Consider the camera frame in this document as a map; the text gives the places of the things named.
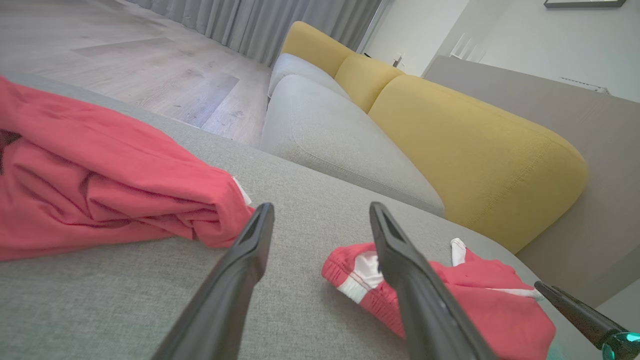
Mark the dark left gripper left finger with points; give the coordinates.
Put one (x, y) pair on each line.
(235, 280)

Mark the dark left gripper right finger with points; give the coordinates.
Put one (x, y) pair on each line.
(420, 300)

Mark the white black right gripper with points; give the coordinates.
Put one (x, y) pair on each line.
(625, 347)

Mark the red shorts white side stripes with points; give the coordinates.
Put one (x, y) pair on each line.
(490, 310)

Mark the red jersey white sleeves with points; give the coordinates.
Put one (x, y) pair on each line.
(100, 165)

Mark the grey sofa ottoman cushion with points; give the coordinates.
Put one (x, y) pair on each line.
(310, 300)

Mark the large yellow sofa back cushion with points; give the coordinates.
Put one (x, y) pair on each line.
(475, 160)

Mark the large grey sofa seat cushion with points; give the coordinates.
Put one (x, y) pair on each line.
(330, 145)

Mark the taupe low partition panel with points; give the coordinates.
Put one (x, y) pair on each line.
(590, 150)

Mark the small grey sofa seat cushion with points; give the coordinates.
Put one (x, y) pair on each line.
(300, 67)

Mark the narrow yellow sofa back cushion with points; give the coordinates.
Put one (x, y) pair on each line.
(367, 80)

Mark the flat white device on panel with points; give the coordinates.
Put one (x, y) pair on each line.
(585, 85)

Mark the yellow sofa end back cushion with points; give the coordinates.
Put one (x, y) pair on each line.
(315, 47)

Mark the white rack on panel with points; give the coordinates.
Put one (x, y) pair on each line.
(467, 47)

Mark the grey pleated curtain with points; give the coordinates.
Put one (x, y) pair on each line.
(250, 20)

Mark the white wall socket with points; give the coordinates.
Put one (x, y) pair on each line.
(398, 60)

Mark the dark framed wall picture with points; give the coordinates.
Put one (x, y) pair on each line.
(585, 3)

